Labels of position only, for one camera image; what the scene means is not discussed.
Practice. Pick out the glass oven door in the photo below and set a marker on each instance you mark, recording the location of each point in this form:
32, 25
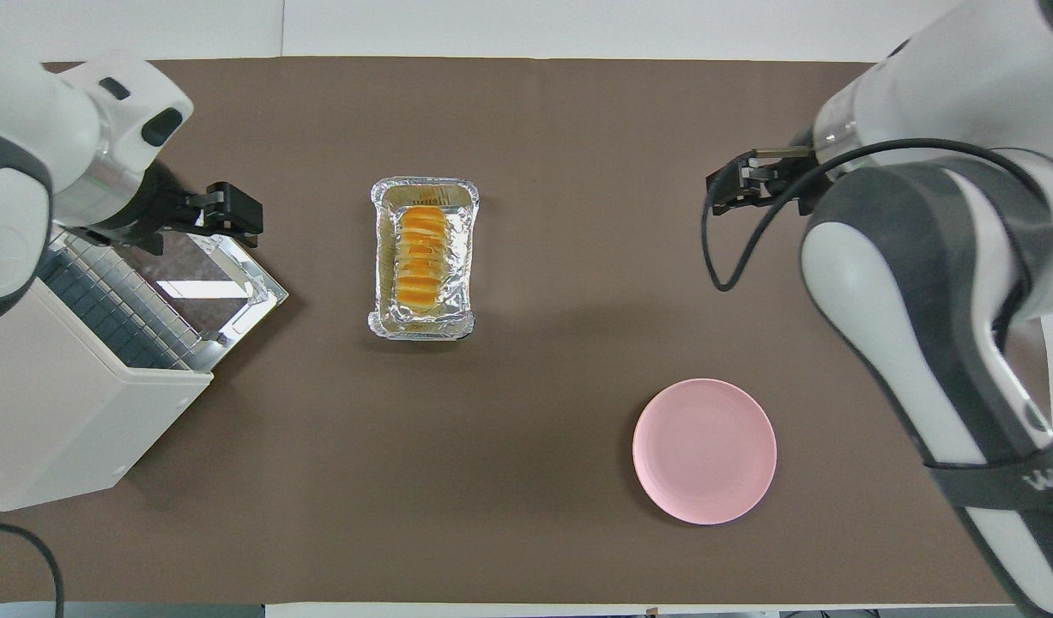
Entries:
234, 283

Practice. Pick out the aluminium foil tray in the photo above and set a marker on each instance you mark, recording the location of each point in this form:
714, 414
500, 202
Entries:
380, 257

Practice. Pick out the white toaster oven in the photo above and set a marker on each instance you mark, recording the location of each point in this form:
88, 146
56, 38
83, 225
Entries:
54, 412

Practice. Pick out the pink round plate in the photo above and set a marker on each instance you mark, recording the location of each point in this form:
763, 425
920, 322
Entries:
705, 451

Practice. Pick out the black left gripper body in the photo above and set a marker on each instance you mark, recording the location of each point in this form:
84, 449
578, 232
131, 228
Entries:
153, 210

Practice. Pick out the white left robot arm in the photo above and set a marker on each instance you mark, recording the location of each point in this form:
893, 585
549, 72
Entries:
28, 154

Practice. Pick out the brown table mat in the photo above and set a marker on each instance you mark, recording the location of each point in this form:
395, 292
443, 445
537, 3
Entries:
577, 343

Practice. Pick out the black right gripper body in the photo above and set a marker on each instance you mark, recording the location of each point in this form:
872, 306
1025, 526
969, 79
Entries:
801, 176

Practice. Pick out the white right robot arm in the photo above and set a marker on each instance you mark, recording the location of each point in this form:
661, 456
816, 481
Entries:
938, 300

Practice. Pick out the sliced golden bread loaf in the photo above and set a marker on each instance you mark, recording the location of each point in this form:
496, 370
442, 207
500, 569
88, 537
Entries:
421, 257

